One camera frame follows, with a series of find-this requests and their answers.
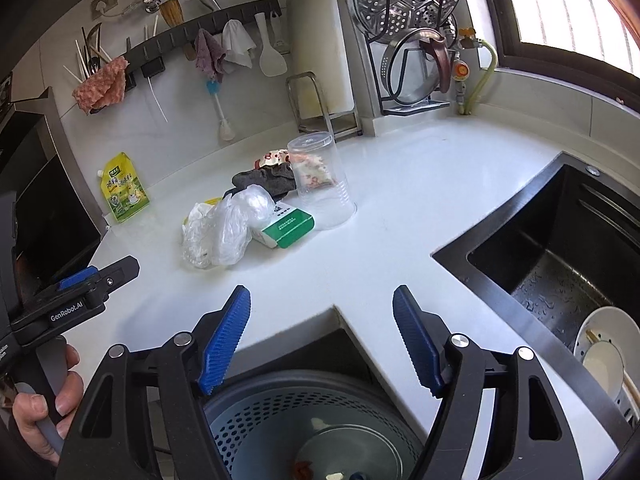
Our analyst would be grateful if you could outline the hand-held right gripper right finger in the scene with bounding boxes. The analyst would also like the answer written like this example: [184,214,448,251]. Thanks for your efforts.
[391,285,583,480]

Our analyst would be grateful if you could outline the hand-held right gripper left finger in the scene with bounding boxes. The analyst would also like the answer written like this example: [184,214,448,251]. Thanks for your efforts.
[60,285,252,480]

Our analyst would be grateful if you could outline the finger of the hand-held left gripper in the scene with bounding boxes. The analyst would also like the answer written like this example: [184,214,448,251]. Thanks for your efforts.
[55,266,100,292]
[87,255,140,303]

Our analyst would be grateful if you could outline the grey perforated trash bin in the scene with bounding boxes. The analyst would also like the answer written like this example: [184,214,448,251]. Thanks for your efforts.
[202,370,428,480]

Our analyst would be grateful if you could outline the clear plastic bag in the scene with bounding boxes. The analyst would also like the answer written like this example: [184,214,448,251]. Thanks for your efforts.
[181,184,277,270]

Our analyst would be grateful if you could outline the green and white carton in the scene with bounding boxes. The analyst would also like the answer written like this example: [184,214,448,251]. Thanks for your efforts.
[250,201,316,250]

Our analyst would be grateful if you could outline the dark grey cloth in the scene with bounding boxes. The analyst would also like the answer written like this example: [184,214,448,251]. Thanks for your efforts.
[223,162,297,200]

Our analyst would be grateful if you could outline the clear plastic cup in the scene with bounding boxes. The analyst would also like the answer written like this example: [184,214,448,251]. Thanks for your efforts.
[286,131,357,231]

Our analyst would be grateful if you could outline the red patterned wrapper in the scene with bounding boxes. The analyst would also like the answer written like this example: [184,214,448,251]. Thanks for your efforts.
[254,148,332,192]

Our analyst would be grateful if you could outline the person's left hand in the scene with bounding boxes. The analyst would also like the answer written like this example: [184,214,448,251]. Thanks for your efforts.
[11,344,85,456]

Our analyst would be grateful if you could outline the black kitchen appliance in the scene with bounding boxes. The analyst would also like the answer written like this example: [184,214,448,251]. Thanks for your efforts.
[0,87,108,286]

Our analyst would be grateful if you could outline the yellow green seasoning pouch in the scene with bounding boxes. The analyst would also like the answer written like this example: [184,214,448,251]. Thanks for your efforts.
[96,152,151,224]

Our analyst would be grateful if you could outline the black kitchen sink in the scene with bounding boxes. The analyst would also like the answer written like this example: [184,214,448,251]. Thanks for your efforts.
[432,151,640,441]

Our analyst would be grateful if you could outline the blue and white bottle brush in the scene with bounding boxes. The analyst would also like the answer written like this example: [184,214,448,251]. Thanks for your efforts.
[202,77,236,142]

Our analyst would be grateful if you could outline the white bowl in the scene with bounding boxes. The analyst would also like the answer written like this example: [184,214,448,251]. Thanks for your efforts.
[582,342,626,401]

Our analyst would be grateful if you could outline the pink cloth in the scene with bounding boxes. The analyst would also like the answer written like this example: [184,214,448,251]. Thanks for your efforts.
[73,56,129,116]

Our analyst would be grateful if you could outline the white perforated colander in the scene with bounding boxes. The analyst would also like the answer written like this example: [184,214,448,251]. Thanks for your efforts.
[574,306,640,423]

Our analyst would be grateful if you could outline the bundle of chopsticks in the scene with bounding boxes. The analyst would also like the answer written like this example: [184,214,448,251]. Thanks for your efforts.
[62,22,115,85]

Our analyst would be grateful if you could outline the wooden chopsticks pair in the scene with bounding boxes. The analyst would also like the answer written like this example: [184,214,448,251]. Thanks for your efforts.
[584,329,640,413]

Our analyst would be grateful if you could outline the steel cutting board stand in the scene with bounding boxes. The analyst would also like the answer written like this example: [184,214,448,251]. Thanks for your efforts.
[286,71,363,140]

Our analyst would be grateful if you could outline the purple cloth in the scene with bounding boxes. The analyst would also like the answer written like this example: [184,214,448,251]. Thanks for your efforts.
[194,28,226,82]

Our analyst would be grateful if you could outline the white cloth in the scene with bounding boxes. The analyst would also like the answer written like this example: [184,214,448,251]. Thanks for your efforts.
[221,19,258,75]

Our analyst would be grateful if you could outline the white rice paddle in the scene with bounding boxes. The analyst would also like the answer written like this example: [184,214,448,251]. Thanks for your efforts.
[254,12,288,78]

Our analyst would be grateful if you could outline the glass pot lid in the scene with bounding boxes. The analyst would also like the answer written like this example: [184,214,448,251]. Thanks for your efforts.
[386,27,458,106]

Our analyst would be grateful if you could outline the gas valve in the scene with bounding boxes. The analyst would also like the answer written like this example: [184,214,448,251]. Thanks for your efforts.
[452,27,477,111]

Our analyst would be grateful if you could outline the white cutting board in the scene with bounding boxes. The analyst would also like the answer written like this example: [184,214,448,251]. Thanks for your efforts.
[292,0,361,123]

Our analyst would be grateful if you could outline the round perforated steamer plate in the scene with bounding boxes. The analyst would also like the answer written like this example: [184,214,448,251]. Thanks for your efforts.
[345,0,426,46]

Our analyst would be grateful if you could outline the window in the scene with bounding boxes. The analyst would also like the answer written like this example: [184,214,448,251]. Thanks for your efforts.
[475,0,640,76]

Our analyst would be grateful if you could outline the black wire lid rack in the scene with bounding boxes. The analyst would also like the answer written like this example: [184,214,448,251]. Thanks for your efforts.
[365,0,452,117]

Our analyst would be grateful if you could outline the dark wall hook rail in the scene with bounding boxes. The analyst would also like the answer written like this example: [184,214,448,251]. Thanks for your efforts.
[122,0,283,63]

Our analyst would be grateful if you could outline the brown handle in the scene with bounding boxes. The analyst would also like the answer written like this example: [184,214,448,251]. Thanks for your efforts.
[419,37,452,93]

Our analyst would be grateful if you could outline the yellow gas hose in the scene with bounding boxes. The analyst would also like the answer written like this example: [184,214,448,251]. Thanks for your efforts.
[462,40,499,116]

